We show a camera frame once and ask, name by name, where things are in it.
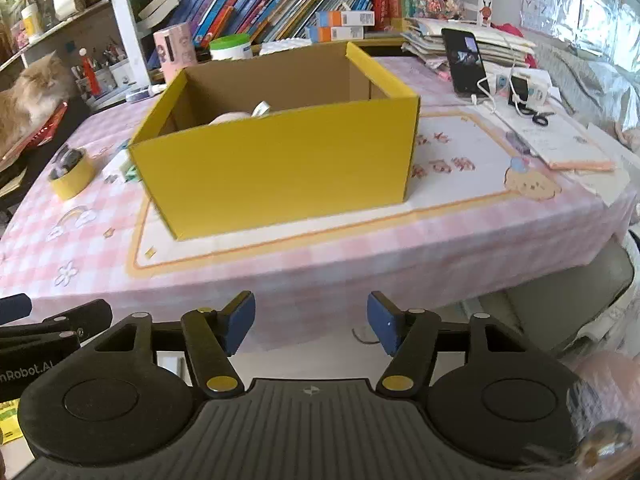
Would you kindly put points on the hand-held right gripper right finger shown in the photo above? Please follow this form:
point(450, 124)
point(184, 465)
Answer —
point(382, 322)

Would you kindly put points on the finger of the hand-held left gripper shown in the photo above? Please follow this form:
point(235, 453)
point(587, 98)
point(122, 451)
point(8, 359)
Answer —
point(15, 309)

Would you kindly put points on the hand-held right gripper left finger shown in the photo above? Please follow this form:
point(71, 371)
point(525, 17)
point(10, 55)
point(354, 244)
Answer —
point(240, 322)

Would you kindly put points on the yellow cardboard box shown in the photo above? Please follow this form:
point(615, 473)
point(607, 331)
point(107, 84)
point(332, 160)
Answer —
point(275, 170)

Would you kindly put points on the white staple box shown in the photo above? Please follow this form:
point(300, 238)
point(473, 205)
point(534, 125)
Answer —
point(117, 166)

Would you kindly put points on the yellow printed bag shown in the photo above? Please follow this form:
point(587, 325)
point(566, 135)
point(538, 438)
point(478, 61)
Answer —
point(7, 422)

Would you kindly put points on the pink checked tablecloth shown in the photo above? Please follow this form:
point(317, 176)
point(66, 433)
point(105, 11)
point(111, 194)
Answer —
point(350, 260)

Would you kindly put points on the yellow tape roll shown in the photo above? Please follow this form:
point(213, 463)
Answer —
point(75, 185)

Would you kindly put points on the small grey object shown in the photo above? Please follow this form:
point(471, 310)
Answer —
point(69, 157)

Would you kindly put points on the beige chair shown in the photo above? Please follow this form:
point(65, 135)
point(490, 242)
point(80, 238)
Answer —
point(560, 310)

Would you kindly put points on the small green box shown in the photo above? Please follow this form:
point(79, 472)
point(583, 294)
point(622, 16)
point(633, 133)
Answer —
point(131, 174)

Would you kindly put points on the beige round object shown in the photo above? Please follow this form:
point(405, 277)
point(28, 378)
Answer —
point(230, 118)

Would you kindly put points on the fluffy orange cat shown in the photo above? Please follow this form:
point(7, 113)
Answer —
point(30, 95)

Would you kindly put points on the white tape roll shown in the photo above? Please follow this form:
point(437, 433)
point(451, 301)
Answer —
point(262, 108)

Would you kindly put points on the red tassel ornament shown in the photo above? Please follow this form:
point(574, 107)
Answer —
point(89, 72)

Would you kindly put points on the white notepad with pink edge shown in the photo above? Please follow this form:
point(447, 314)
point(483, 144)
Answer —
point(560, 145)

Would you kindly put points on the black scissors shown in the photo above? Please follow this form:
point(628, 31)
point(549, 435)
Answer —
point(540, 119)

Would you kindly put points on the white pen holder row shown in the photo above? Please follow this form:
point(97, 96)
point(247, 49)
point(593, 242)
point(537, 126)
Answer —
point(117, 72)

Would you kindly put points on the white jar with green lid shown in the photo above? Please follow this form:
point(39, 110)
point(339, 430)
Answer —
point(231, 50)

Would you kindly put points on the black smartphone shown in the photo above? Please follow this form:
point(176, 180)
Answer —
point(465, 62)

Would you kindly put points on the white crumpled tissue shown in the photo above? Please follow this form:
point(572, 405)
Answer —
point(280, 46)

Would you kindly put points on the white black charger device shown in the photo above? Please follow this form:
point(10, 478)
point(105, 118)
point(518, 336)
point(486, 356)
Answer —
point(537, 87)

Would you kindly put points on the pink cartoon desk device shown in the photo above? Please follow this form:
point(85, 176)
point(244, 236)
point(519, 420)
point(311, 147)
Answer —
point(172, 45)

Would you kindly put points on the white yellow jar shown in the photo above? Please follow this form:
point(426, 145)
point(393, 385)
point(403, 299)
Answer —
point(32, 20)

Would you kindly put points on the orange white small box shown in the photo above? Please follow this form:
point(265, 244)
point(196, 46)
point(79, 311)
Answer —
point(345, 18)
point(335, 33)

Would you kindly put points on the stack of papers and booklets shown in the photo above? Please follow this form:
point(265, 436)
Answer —
point(500, 42)

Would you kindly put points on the row of colourful books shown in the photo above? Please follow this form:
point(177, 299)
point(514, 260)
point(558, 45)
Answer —
point(260, 5)

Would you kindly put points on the pink flower ornament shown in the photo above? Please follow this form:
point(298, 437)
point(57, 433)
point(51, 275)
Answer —
point(440, 2)

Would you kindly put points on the shiny plastic sheet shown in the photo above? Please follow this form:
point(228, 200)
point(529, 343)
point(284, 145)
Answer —
point(595, 25)

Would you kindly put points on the white bookshelf post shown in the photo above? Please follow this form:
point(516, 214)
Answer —
point(127, 25)

